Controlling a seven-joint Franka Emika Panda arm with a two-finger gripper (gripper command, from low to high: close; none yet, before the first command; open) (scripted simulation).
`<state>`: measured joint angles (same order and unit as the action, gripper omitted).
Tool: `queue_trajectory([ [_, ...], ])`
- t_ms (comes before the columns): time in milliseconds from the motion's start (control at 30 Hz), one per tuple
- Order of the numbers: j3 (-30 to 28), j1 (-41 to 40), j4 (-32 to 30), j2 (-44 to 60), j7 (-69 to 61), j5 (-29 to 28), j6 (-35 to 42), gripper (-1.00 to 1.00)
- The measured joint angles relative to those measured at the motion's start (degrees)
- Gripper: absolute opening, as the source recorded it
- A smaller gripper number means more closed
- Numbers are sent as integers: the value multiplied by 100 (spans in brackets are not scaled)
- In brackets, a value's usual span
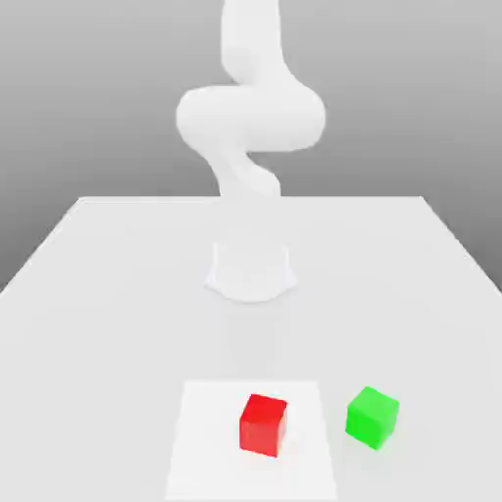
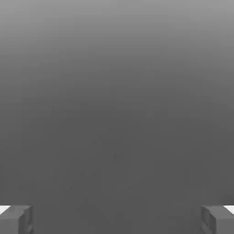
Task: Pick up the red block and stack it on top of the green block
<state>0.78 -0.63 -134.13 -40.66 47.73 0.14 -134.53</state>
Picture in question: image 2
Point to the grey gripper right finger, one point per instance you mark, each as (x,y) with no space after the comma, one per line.
(221,221)

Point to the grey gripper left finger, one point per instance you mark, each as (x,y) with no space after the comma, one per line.
(12,221)

